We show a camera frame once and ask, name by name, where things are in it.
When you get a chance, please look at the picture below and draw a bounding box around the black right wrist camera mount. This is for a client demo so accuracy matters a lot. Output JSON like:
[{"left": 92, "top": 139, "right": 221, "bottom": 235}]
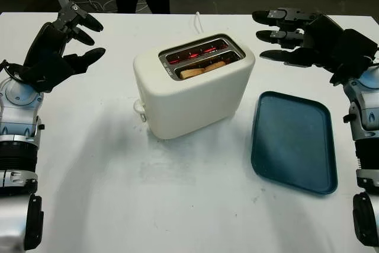
[{"left": 329, "top": 28, "right": 379, "bottom": 87}]

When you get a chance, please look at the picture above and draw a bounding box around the toast slice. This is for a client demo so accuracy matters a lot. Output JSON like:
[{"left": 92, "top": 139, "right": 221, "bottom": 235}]
[{"left": 179, "top": 60, "right": 226, "bottom": 81}]

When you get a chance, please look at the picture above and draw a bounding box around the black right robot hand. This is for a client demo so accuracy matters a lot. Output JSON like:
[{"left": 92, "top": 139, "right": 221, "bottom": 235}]
[{"left": 251, "top": 7, "right": 346, "bottom": 71}]

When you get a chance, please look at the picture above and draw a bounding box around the dark blue plastic tray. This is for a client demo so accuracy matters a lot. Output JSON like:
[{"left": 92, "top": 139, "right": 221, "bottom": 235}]
[{"left": 250, "top": 90, "right": 339, "bottom": 197}]

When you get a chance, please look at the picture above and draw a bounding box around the white floor cable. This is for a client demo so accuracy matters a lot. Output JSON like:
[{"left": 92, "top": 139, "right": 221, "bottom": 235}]
[{"left": 73, "top": 0, "right": 119, "bottom": 14}]

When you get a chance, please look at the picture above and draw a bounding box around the white toaster lever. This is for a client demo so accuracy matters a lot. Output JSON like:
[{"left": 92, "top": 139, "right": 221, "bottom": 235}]
[{"left": 132, "top": 100, "right": 146, "bottom": 115}]

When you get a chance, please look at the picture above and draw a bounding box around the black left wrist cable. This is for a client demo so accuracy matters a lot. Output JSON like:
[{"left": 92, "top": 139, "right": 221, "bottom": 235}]
[{"left": 0, "top": 59, "right": 24, "bottom": 84}]

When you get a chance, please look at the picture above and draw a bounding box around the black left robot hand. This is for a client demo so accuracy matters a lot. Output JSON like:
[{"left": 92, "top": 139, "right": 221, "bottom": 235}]
[{"left": 22, "top": 2, "right": 107, "bottom": 73}]

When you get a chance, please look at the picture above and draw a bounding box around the cream two-slot toaster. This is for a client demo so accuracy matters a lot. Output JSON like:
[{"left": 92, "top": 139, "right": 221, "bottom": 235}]
[{"left": 133, "top": 33, "right": 256, "bottom": 140}]

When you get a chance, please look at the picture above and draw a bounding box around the white toaster power cord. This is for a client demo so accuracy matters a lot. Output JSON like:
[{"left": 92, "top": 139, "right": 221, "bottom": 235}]
[{"left": 192, "top": 11, "right": 204, "bottom": 34}]

